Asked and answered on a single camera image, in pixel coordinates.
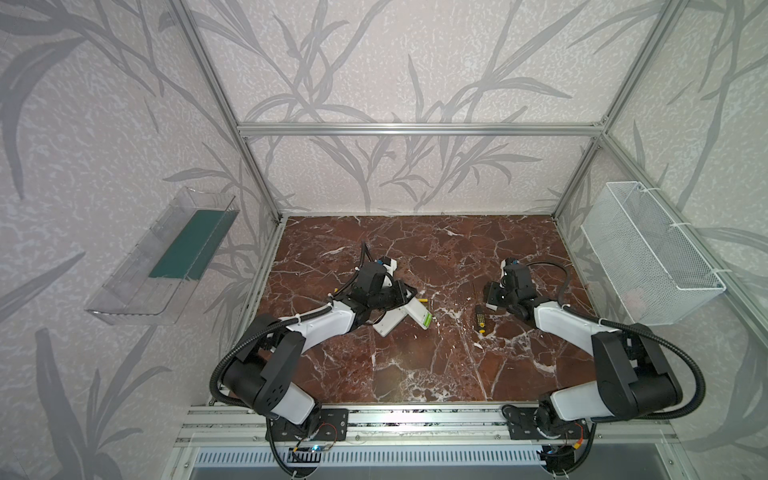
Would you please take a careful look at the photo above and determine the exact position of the white remote control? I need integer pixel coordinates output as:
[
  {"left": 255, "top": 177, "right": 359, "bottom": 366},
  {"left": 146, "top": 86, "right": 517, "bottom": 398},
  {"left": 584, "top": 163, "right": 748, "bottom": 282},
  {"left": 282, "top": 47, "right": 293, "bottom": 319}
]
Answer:
[
  {"left": 373, "top": 308, "right": 407, "bottom": 337},
  {"left": 402, "top": 298, "right": 433, "bottom": 330}
]

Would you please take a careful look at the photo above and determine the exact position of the black yellow screwdriver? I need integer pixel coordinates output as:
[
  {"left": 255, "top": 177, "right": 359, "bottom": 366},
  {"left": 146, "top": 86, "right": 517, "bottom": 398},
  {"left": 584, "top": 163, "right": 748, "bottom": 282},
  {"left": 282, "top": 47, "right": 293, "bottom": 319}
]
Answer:
[{"left": 473, "top": 284, "right": 486, "bottom": 336}]

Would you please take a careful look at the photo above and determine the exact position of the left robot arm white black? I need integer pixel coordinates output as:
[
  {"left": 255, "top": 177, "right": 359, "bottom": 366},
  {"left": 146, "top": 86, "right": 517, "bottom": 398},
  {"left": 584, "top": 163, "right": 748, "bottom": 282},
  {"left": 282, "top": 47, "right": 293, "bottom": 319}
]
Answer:
[{"left": 209, "top": 243, "right": 418, "bottom": 428}]

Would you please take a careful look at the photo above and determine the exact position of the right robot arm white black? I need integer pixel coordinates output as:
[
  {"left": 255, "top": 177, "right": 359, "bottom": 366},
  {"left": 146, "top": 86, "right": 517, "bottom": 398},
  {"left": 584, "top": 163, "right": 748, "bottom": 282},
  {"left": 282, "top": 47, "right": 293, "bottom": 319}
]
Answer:
[{"left": 486, "top": 258, "right": 707, "bottom": 424}]

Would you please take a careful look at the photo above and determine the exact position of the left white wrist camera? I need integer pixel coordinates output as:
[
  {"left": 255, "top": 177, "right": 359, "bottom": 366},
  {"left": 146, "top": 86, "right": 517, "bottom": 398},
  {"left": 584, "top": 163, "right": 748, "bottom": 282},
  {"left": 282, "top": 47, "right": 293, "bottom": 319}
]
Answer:
[{"left": 376, "top": 256, "right": 398, "bottom": 275}]

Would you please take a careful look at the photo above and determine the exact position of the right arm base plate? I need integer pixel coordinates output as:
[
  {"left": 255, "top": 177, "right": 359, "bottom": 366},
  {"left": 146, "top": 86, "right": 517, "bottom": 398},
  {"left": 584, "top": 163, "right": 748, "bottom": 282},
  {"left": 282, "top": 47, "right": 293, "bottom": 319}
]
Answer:
[{"left": 501, "top": 404, "right": 589, "bottom": 443}]

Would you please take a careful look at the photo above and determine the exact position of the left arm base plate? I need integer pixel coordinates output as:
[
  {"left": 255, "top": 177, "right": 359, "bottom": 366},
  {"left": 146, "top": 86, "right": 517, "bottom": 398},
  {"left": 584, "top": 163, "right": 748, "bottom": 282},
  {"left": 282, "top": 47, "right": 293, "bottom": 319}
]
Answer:
[{"left": 271, "top": 407, "right": 350, "bottom": 442}]

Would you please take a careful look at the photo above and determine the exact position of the white wire mesh basket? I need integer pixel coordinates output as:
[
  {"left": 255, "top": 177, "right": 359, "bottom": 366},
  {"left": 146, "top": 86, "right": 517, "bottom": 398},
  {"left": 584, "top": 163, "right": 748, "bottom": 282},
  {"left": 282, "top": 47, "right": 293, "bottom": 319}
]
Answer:
[{"left": 581, "top": 181, "right": 726, "bottom": 326}]

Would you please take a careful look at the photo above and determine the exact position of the aluminium mounting rail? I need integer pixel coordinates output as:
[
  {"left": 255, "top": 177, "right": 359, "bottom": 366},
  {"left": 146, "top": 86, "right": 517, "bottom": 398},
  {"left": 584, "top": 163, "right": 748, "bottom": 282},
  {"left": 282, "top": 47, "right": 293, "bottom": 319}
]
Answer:
[{"left": 173, "top": 403, "right": 679, "bottom": 448}]

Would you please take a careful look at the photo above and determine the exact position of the clear plastic wall bin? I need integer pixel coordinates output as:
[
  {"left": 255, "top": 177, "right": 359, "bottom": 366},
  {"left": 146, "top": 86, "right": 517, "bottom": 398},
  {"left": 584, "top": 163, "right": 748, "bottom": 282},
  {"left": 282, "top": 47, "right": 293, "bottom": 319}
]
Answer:
[{"left": 85, "top": 187, "right": 240, "bottom": 326}]

